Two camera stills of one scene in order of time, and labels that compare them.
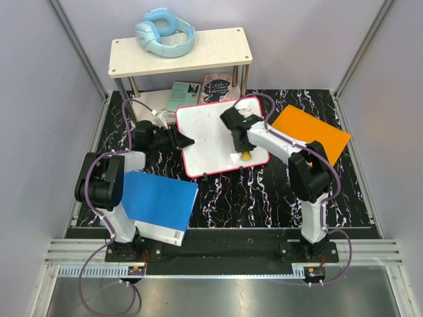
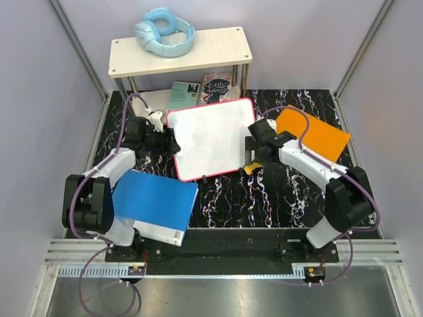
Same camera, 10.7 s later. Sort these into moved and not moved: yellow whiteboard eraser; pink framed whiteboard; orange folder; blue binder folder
Moved: yellow whiteboard eraser
Not moved: pink framed whiteboard; blue binder folder; orange folder
